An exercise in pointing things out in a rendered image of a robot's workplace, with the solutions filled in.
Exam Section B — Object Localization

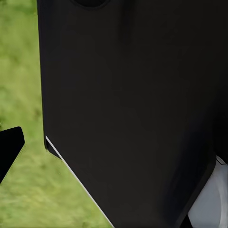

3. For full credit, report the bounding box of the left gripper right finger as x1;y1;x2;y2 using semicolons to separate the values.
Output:
213;126;228;165

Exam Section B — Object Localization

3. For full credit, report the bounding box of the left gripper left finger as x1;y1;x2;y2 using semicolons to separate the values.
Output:
0;126;25;183

